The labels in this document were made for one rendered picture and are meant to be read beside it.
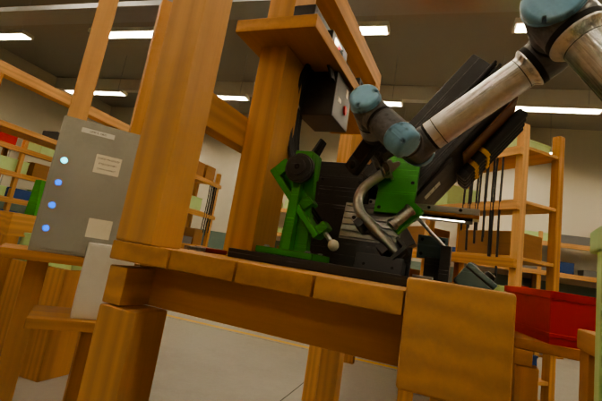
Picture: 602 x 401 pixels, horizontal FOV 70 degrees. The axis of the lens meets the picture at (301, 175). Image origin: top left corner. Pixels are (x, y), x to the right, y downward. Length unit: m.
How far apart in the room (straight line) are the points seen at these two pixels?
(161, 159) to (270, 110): 0.46
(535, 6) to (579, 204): 9.90
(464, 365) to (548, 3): 0.66
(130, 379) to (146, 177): 0.37
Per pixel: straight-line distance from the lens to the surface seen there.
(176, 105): 0.89
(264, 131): 1.22
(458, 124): 1.08
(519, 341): 1.19
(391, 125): 0.98
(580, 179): 10.90
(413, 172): 1.33
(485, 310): 0.63
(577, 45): 0.94
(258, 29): 1.27
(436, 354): 0.64
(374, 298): 0.65
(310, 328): 0.77
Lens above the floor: 0.90
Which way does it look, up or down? 11 degrees up
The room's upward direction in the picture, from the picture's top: 9 degrees clockwise
